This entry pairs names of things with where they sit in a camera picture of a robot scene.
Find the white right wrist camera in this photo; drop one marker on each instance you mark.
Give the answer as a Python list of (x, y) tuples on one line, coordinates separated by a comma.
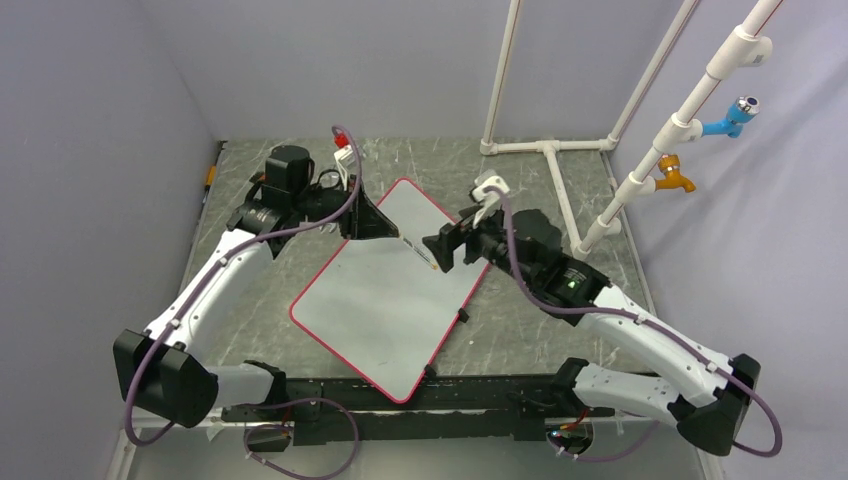
[(487, 193)]

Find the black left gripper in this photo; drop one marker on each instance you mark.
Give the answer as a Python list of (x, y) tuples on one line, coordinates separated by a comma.
[(362, 220)]

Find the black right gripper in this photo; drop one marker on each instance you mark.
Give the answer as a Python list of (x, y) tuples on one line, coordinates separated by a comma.
[(450, 237)]

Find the orange faucet valve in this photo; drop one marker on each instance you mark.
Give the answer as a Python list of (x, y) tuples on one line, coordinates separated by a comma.
[(669, 166)]

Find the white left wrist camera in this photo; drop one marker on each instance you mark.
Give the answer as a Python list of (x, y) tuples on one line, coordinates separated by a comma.
[(346, 160)]

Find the yellow whiteboard marker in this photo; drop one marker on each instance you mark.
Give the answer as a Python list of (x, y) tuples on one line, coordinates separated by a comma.
[(420, 252)]

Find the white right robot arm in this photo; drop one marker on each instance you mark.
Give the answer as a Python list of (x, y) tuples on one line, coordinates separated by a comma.
[(702, 393)]

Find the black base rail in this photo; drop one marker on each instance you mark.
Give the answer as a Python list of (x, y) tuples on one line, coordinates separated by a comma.
[(521, 407)]

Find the blue faucet valve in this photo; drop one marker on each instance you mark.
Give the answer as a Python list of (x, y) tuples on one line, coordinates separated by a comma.
[(742, 111)]

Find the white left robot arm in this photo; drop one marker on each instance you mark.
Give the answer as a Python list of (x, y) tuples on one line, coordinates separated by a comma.
[(161, 369)]

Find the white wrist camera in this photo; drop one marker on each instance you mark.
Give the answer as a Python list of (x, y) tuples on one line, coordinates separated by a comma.
[(487, 193), (346, 160)]

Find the red-framed whiteboard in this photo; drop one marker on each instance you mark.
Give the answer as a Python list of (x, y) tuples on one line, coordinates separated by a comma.
[(380, 308)]

